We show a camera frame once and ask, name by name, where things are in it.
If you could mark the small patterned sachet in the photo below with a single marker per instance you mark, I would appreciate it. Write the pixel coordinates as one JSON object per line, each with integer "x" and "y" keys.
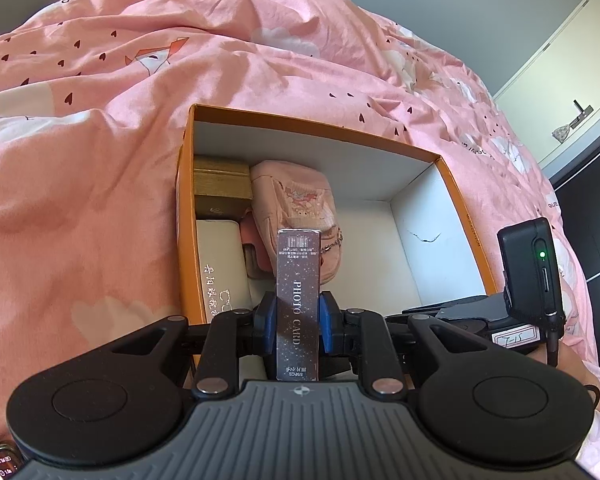
{"x": 561, "y": 132}

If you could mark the orange cardboard box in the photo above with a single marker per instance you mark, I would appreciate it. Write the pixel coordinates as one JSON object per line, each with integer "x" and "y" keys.
{"x": 360, "y": 195}

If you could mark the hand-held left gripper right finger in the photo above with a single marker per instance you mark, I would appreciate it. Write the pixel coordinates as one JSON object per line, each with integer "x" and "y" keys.
{"x": 327, "y": 325}

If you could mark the brown wooden box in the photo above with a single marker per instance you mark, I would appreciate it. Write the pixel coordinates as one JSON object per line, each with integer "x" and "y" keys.
{"x": 220, "y": 185}

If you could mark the dark cabinet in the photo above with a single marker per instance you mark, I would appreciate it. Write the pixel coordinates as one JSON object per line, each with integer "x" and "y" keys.
{"x": 594, "y": 220}

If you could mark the pink printed blanket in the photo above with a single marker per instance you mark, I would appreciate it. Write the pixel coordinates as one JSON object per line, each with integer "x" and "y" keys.
{"x": 105, "y": 160}

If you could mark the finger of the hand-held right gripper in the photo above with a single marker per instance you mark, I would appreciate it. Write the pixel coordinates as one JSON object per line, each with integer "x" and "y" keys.
{"x": 444, "y": 309}

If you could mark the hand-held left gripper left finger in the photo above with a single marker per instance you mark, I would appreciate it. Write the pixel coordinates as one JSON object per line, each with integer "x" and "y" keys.
{"x": 266, "y": 325}

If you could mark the white rectangular box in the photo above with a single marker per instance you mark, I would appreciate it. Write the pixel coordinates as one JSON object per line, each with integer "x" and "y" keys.
{"x": 220, "y": 270}

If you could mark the cream wardrobe door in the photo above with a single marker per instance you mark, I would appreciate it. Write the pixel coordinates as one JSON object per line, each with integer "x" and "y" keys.
{"x": 559, "y": 60}

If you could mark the dark glitter card box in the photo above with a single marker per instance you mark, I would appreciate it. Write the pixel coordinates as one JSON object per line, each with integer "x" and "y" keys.
{"x": 297, "y": 300}

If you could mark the pink fabric pouch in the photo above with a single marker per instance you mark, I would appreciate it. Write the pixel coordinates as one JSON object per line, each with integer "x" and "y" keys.
{"x": 295, "y": 200}

